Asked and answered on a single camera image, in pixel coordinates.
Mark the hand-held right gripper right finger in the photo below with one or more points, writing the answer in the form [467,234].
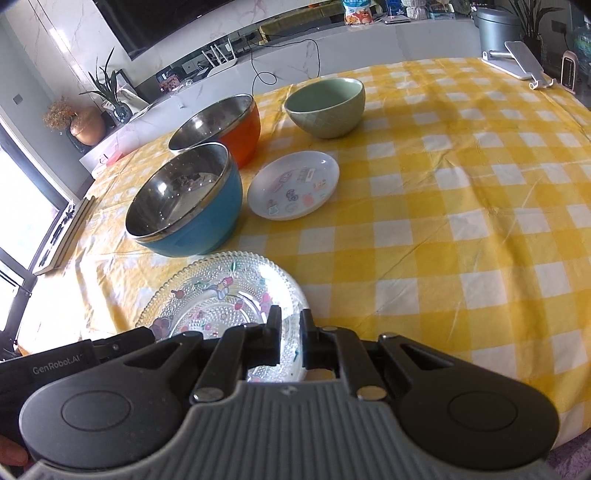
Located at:
[305,337]

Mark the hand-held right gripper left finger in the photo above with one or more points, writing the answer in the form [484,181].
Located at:
[274,323]

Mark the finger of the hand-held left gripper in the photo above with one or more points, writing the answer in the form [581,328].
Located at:
[122,344]

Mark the patterned clear glass plate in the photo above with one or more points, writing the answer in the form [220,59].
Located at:
[217,290]

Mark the blue steel bowl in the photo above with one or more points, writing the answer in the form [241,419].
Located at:
[203,226]

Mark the orange steel bowl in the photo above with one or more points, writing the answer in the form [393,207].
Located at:
[240,134]

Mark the green ceramic bowl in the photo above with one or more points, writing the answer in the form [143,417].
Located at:
[328,120]

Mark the person's left hand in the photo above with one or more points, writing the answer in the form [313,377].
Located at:
[11,451]

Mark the beige flat board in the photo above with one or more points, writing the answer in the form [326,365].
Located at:
[60,240]

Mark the white plate with stickers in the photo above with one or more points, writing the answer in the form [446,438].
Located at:
[295,184]

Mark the yellow checkered tablecloth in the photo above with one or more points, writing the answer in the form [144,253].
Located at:
[438,221]

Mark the pink box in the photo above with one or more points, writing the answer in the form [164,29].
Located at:
[111,158]

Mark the orange round vase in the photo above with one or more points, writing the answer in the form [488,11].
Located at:
[87,127]

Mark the dried flower bunch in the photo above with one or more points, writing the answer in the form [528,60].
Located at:
[59,115]

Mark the white card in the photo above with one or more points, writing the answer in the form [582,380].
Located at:
[134,101]

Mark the green plant in glass vase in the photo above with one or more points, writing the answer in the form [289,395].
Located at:
[111,90]

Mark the white router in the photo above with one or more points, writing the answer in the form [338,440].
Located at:
[220,57]

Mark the purple fuzzy blanket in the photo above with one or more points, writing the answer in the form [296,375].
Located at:
[575,464]

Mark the black television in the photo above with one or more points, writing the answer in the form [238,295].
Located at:
[184,18]

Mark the blue snack bag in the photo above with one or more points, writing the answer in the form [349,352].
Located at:
[359,13]

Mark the white set-top box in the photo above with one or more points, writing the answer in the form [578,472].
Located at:
[397,20]

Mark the white phone stand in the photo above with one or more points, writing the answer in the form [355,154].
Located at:
[521,60]

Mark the grey pedal trash can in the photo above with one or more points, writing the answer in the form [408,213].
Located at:
[496,30]

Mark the small white space heater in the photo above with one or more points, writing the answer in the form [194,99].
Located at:
[569,74]

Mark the long-leaf plant in black pot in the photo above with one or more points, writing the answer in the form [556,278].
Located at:
[531,27]

